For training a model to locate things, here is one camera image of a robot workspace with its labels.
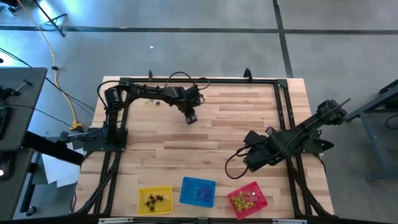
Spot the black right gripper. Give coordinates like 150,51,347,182
244,130,282,174

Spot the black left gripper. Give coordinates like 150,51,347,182
180,86,205,126

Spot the red plastic basket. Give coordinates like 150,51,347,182
226,181,269,221

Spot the blue plastic basket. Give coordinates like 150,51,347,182
178,176,216,208

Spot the light grey padded armrest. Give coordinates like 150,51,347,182
98,217,134,223
272,218,308,224

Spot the yellow plastic basket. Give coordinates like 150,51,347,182
137,185,174,216

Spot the blue grey metal table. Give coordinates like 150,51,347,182
341,79,398,183

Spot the black bar clamp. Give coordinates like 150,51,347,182
58,130,94,143

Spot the black desk support beam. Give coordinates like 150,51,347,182
23,130,85,166

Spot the white paper sheet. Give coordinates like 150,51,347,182
40,151,82,189

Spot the dark grey desk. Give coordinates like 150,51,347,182
0,67,48,221

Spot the black tripod stand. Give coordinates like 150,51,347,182
32,0,68,37

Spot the black keyboard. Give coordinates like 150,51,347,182
0,105,13,141

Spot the black computer mouse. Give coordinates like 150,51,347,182
0,155,15,182

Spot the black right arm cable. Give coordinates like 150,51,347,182
224,145,251,180

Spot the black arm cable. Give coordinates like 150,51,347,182
224,145,251,180
96,71,211,110

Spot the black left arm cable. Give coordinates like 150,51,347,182
96,71,211,110

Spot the black aluminium table frame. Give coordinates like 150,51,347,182
70,77,338,224

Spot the orange floor cable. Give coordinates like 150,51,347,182
16,0,78,130

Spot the black desk clamp handle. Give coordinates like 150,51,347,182
14,78,34,94

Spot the black floor cable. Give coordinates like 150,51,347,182
0,47,96,112

